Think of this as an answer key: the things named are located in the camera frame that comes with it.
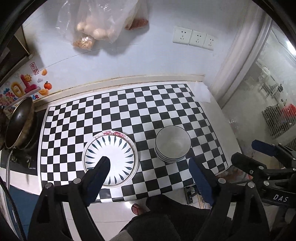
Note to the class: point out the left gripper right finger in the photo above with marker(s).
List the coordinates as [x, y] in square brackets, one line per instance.
[237, 212]

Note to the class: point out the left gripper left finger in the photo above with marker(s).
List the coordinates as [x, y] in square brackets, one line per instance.
[48, 221]

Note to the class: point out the red slipper foot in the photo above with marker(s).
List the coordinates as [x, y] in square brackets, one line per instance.
[137, 209]

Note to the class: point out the dark metal wok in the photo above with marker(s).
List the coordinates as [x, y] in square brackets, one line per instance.
[22, 125]

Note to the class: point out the white plate blue leaf pattern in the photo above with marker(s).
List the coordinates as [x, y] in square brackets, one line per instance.
[110, 159]

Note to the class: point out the white plate red pattern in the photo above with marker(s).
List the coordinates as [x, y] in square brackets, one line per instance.
[113, 134]

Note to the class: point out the white paper sheet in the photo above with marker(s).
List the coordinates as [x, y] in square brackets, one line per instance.
[201, 92]

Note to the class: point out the black white checkered mat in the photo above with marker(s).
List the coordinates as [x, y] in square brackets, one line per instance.
[122, 125]

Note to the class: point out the plastic bag with eggs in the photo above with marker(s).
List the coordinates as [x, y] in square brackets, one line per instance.
[101, 20]

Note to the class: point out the clear plastic bag with food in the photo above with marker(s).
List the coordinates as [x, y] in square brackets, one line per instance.
[139, 20]

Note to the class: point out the colourful wall sticker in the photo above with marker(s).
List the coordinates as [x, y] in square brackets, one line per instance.
[30, 81]

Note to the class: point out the triple white wall socket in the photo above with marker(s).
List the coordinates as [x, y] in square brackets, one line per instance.
[193, 38]

